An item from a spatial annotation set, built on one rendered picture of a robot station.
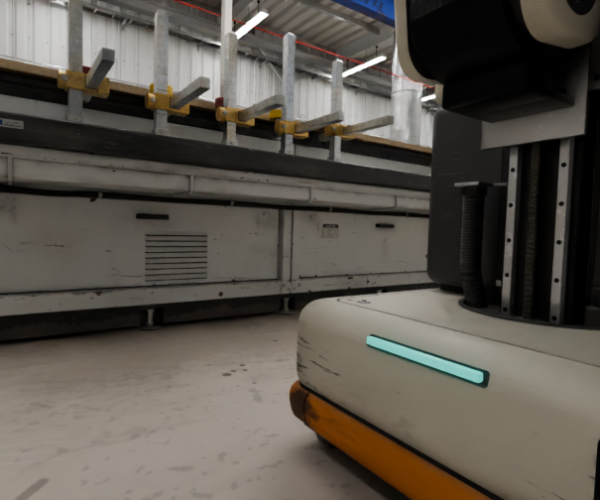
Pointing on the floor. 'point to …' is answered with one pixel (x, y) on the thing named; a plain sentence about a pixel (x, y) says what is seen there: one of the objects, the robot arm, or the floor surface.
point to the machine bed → (167, 235)
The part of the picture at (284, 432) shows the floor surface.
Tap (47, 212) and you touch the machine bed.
